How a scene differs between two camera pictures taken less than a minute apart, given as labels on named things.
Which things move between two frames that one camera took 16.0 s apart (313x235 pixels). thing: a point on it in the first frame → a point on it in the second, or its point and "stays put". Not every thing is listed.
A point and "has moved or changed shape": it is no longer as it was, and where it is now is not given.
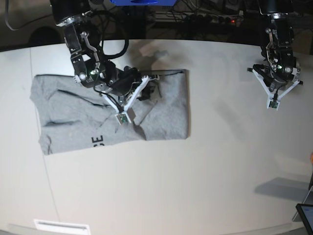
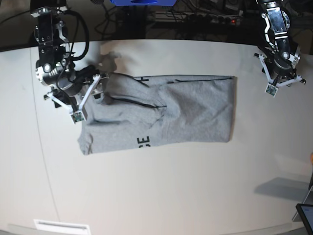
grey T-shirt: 70,117 has moved or changed shape
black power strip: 233,18 stays put
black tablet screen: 305,212 stays put
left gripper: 129,85 → 76,91
